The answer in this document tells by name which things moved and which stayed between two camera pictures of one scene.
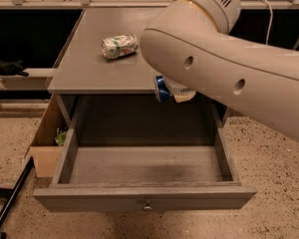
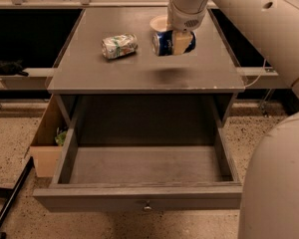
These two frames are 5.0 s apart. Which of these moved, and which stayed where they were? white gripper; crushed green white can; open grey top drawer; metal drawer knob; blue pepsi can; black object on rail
Moved: blue pepsi can; white gripper
Stayed: black object on rail; crushed green white can; open grey top drawer; metal drawer knob
